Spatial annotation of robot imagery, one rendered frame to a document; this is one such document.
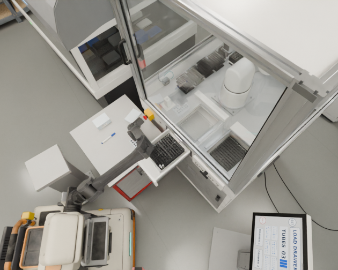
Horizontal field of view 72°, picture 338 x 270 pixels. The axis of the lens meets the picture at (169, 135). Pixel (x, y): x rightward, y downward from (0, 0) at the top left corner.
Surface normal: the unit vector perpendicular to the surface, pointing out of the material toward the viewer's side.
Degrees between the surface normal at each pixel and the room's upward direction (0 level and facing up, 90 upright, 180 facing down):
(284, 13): 0
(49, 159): 0
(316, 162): 0
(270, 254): 50
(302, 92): 90
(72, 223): 43
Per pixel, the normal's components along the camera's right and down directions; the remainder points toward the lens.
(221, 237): -0.11, -0.45
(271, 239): -0.79, -0.41
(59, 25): 0.65, 0.66
